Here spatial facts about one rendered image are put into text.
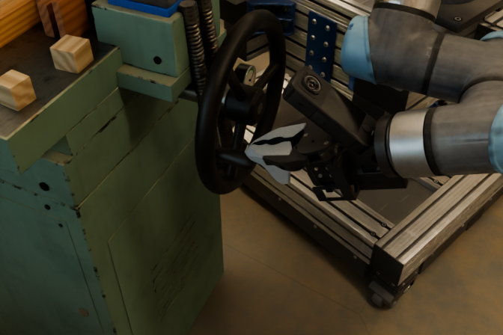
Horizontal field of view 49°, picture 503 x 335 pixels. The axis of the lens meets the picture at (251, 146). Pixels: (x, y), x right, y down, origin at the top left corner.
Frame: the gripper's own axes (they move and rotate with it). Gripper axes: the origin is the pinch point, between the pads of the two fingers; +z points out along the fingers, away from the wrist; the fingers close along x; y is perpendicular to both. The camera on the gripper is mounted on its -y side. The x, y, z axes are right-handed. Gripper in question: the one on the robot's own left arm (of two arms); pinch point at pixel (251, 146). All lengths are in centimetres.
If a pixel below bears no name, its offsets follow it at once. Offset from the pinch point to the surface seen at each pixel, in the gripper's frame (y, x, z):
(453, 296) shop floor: 95, 46, 9
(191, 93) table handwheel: -4.6, 9.3, 14.2
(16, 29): -25.2, 1.8, 31.0
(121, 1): -22.0, 7.3, 14.0
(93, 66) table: -17.1, -0.1, 18.1
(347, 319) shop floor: 82, 27, 29
